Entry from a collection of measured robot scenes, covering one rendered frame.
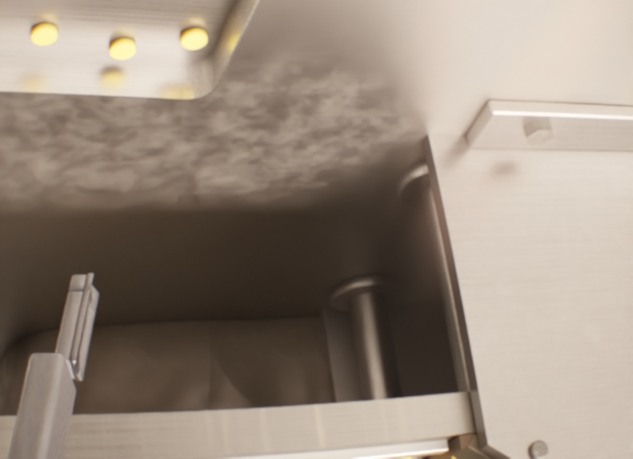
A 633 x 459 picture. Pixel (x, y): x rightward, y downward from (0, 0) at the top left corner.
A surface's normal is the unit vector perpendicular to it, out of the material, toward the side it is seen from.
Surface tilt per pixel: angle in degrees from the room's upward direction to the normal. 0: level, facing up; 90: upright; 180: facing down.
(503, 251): 90
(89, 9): 0
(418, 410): 90
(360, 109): 0
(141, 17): 0
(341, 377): 90
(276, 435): 90
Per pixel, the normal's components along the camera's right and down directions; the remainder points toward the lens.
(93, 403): 0.19, -0.56
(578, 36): 0.13, 0.90
